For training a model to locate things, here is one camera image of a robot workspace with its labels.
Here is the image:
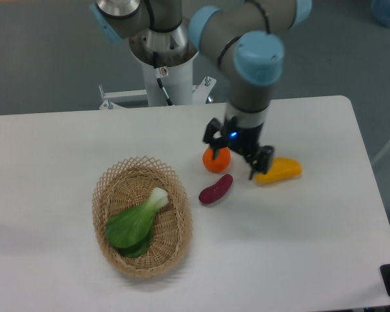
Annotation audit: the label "woven wicker basket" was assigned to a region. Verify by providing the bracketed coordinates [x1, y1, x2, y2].
[92, 156, 192, 278]

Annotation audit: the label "green bok choy vegetable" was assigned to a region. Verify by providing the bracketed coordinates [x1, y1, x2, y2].
[105, 187, 169, 258]

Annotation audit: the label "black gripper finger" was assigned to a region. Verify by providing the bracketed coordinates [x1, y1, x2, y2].
[203, 118, 224, 159]
[249, 145, 275, 180]

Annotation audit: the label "yellow mango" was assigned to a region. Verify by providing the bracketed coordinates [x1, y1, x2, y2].
[254, 157, 302, 185]

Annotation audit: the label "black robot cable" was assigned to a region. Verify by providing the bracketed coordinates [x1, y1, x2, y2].
[152, 51, 175, 107]

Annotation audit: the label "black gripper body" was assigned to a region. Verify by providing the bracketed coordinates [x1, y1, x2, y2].
[221, 116, 263, 163]

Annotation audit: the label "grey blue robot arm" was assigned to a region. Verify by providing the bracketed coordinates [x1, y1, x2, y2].
[90, 1, 312, 174]

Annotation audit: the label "blue plastic bag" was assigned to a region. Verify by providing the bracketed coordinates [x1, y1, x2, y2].
[370, 0, 390, 28]

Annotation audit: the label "purple sweet potato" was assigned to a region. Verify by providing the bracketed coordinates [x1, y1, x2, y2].
[198, 174, 233, 204]

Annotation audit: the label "orange tangerine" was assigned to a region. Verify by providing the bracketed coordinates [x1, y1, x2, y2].
[202, 148, 231, 173]

